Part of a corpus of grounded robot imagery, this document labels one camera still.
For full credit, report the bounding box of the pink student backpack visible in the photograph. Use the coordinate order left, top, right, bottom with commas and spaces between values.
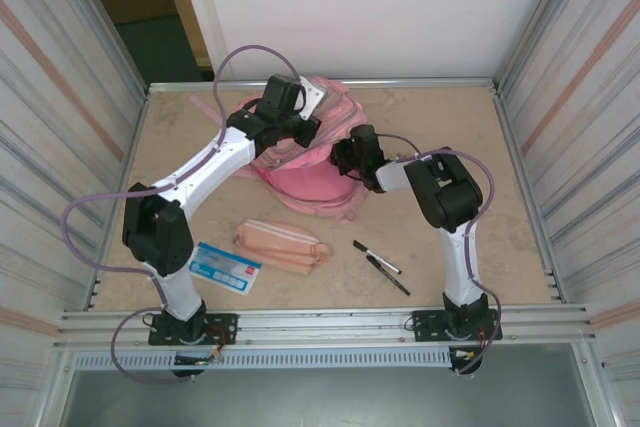
187, 75, 374, 223

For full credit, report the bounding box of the black marker with white label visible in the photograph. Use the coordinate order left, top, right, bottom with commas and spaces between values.
352, 240, 403, 276

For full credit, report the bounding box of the peach pencil case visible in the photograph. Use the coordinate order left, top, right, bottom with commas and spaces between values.
232, 218, 332, 276

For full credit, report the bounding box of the thin black pen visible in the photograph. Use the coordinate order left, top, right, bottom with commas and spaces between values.
365, 254, 412, 297

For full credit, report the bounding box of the blue white card packet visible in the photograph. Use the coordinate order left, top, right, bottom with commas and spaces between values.
188, 241, 263, 297

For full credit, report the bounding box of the grey metal shelf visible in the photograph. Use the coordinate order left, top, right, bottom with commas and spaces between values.
58, 369, 599, 427

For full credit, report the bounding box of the slim aluminium frame rail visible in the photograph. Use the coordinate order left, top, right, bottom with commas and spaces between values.
146, 77, 497, 94

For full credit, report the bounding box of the cream door frame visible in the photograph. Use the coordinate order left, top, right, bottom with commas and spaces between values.
153, 0, 214, 82

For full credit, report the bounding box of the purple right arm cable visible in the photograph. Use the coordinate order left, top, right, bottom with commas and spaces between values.
374, 132, 503, 376

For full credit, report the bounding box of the wide aluminium frame rail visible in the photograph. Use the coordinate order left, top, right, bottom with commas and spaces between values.
53, 302, 599, 352

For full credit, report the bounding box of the aluminium side rail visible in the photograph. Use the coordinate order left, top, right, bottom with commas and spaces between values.
491, 85, 571, 306
82, 86, 152, 312

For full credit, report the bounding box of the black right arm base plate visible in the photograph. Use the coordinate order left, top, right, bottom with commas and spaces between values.
410, 309, 501, 343

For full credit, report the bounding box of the grey slotted cable duct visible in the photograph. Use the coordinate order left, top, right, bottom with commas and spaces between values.
73, 349, 454, 371

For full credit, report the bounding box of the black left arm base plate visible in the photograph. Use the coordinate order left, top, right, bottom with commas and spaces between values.
148, 312, 239, 347

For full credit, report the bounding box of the small circuit board with wires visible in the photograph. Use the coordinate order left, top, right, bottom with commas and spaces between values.
173, 346, 222, 367
448, 346, 482, 364

